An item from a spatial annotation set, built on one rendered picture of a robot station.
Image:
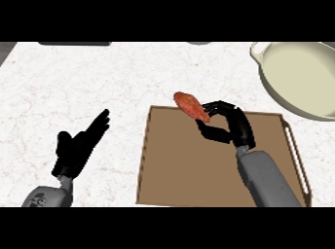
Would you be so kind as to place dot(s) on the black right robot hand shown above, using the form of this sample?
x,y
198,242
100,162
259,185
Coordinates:
x,y
240,126

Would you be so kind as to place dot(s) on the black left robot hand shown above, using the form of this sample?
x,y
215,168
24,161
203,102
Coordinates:
x,y
82,146

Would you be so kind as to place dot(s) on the orange sweet potato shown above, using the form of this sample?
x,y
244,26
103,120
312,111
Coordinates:
x,y
193,106

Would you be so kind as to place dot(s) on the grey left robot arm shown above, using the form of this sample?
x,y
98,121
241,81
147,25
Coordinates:
x,y
52,194

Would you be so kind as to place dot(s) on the brown wooden tray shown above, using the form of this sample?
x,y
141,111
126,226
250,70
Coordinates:
x,y
194,162

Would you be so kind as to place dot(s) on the cream pot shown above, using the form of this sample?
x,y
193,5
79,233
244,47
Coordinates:
x,y
309,81

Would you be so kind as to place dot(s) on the small grey object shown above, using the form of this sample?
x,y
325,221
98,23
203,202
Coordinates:
x,y
198,43

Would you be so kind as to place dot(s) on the dark grey flat object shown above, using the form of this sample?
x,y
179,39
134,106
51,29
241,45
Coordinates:
x,y
74,43

